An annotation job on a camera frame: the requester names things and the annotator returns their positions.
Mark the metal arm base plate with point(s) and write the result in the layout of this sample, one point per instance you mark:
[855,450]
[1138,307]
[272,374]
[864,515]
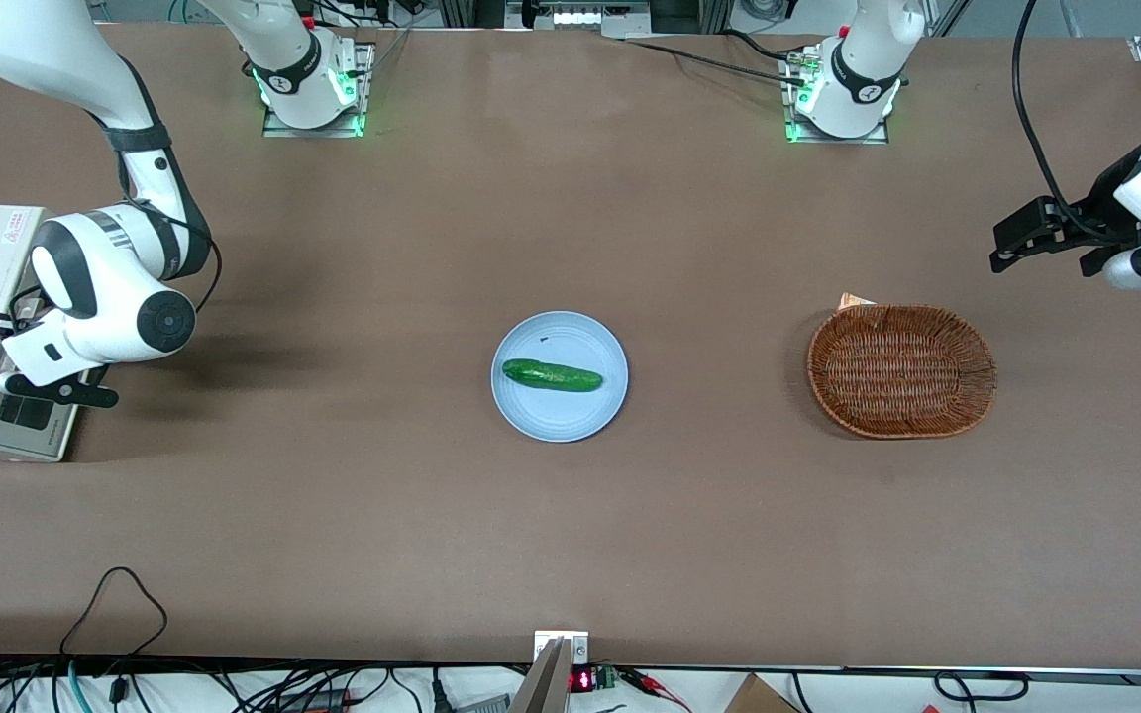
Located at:
[366,79]
[838,140]

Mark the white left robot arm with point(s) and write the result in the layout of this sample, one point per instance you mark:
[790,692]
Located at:
[863,79]

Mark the brown cardboard box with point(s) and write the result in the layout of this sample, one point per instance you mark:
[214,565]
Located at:
[759,698]

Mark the green cucumber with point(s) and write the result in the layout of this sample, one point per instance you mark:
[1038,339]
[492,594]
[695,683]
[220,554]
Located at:
[551,375]

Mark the silver table edge bracket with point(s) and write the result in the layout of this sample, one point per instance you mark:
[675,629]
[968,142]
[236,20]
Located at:
[580,649]

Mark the green terminal block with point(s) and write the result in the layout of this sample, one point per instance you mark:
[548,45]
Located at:
[603,677]

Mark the light blue round plate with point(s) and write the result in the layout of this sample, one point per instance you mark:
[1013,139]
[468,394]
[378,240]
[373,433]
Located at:
[561,416]

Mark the red digit display module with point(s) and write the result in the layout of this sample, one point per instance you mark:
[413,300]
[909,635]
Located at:
[581,681]

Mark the grey glass oven door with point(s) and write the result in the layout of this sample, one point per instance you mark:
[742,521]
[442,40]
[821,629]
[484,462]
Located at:
[26,421]

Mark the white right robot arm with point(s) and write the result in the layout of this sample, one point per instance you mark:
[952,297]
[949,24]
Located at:
[75,50]

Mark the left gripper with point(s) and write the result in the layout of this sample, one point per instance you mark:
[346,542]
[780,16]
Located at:
[1099,210]

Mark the grey slanted metal bar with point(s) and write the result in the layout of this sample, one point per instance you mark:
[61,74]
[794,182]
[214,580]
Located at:
[543,688]

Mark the brown oval wicker basket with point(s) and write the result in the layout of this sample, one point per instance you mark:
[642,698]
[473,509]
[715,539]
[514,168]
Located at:
[902,371]

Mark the orange paper basket tag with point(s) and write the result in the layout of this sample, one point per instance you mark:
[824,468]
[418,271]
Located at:
[853,301]

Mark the grey electronics unit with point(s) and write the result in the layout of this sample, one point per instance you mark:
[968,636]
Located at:
[580,15]

